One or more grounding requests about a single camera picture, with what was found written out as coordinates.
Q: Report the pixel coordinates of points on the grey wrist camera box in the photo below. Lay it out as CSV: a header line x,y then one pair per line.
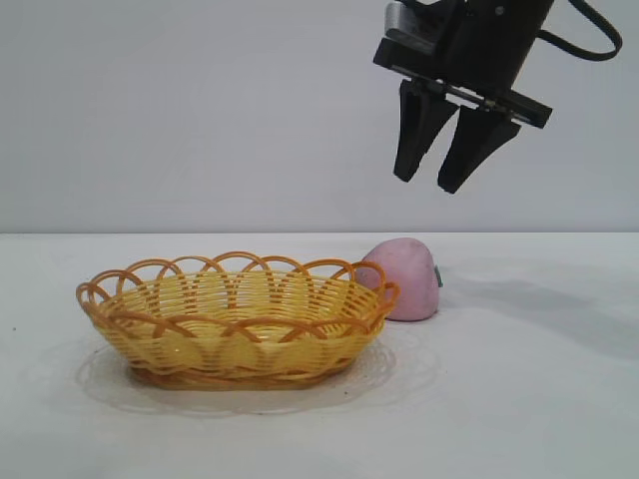
x,y
409,27

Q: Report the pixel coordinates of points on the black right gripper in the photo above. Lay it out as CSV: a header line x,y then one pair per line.
x,y
494,45

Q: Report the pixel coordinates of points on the yellow woven wicker basket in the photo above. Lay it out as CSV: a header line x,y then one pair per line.
x,y
239,319

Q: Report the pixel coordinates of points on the pink toy peach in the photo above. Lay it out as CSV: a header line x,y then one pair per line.
x,y
414,284

